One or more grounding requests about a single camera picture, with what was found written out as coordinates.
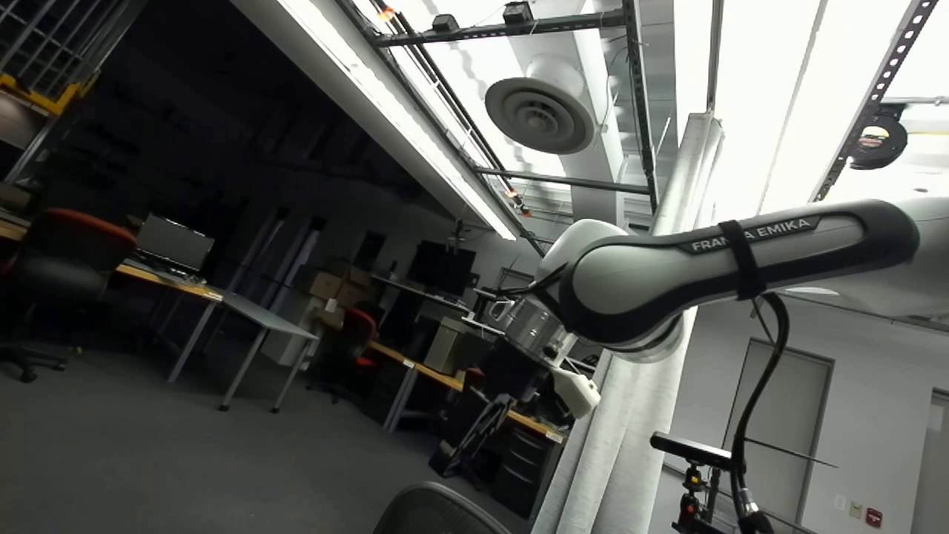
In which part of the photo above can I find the black bar camera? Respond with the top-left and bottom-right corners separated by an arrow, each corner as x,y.
648,431 -> 742,475

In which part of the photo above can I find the black red camera mount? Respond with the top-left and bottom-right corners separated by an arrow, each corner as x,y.
673,464 -> 722,534

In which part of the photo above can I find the yellow storage rack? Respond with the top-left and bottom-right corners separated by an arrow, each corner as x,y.
0,0 -> 132,186

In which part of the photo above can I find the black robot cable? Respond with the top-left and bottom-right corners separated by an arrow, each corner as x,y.
725,290 -> 795,534

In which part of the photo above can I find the grey chair back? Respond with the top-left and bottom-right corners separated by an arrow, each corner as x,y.
369,480 -> 528,534

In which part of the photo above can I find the black round ceiling device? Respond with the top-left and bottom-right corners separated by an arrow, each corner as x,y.
845,105 -> 909,171

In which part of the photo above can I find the perforated metal ceiling rail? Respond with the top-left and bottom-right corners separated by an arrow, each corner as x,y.
805,0 -> 939,210

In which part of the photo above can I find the small black ceiling camera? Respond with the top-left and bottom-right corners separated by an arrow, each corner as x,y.
500,0 -> 540,32
426,8 -> 463,39

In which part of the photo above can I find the black ceiling crossbar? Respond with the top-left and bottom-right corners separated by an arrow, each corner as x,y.
369,5 -> 630,50

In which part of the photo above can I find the long black shelf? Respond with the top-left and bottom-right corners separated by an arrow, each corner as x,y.
366,271 -> 528,343

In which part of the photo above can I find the white round column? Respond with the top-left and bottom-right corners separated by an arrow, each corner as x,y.
528,109 -> 725,534

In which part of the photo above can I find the cardboard box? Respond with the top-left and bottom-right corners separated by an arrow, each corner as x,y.
306,271 -> 374,311

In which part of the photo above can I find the black red office chair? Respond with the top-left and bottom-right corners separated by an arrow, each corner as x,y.
0,204 -> 141,385

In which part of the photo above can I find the black computer monitor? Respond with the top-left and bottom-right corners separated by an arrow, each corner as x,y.
403,237 -> 481,302

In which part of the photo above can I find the round ceiling air diffuser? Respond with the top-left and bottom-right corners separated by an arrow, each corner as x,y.
482,75 -> 598,156

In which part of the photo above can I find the wooden top desk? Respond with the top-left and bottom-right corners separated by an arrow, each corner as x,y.
500,407 -> 570,449
365,339 -> 469,432
111,257 -> 225,389

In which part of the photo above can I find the grey metal table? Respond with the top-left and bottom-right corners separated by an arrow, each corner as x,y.
166,290 -> 323,416

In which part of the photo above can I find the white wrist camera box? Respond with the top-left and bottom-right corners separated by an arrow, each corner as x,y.
549,358 -> 604,419

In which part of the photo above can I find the grey door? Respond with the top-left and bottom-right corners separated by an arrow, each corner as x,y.
722,339 -> 836,527

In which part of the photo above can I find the black strap on arm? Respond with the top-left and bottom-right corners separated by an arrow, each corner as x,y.
718,216 -> 771,302

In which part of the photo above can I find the long fluorescent light fixture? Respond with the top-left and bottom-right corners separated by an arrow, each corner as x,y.
230,0 -> 521,243

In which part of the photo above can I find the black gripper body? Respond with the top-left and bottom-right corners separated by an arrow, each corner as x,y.
478,339 -> 571,428

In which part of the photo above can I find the grey wall frame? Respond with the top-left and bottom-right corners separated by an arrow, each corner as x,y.
492,265 -> 543,299

